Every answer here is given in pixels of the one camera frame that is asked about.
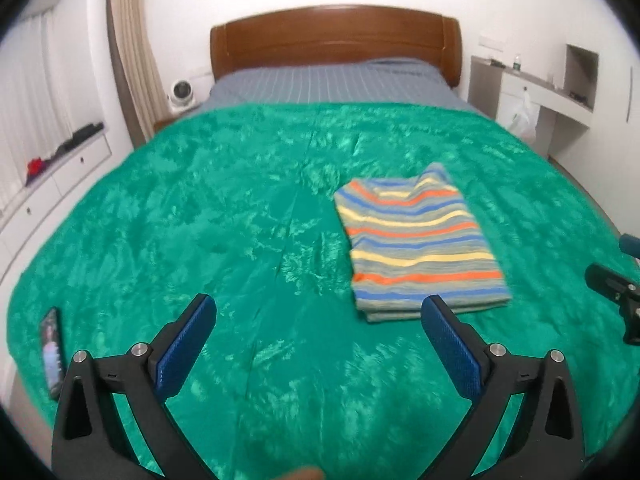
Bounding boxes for white wardrobe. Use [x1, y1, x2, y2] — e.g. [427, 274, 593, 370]
[597, 45, 640, 241]

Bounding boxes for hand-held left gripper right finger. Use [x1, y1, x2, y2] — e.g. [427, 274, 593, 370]
[420, 295, 586, 480]

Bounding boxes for grey striped bed sheet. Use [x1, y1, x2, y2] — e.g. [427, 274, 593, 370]
[209, 57, 493, 120]

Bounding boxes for white desk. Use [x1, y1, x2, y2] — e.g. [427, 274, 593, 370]
[469, 44, 600, 158]

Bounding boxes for person's left hand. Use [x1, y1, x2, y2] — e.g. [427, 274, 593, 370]
[277, 466, 324, 480]

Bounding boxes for striped knit sweater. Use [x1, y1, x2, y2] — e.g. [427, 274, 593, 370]
[334, 162, 513, 323]

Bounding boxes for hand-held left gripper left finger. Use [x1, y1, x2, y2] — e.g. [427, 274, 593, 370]
[51, 292, 218, 480]

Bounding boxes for black smartphone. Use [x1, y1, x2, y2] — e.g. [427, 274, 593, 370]
[40, 307, 66, 401]

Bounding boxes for wooden nightstand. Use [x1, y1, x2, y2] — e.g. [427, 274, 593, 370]
[152, 102, 203, 133]

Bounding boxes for green floral blanket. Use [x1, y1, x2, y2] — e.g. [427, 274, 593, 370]
[7, 101, 640, 480]

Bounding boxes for white plastic bag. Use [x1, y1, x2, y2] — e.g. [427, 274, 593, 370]
[509, 90, 539, 140]

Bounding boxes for wooden headboard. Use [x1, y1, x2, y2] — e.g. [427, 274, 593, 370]
[210, 5, 462, 90]

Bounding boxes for white sheer curtain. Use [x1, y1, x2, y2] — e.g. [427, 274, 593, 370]
[0, 2, 76, 211]

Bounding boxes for white drawer cabinet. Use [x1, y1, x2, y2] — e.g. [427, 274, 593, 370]
[0, 120, 113, 286]

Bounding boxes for beige curtain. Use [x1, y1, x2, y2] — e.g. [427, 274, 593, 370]
[106, 0, 168, 150]

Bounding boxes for black items on cabinet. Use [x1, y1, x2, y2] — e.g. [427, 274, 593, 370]
[55, 121, 105, 157]

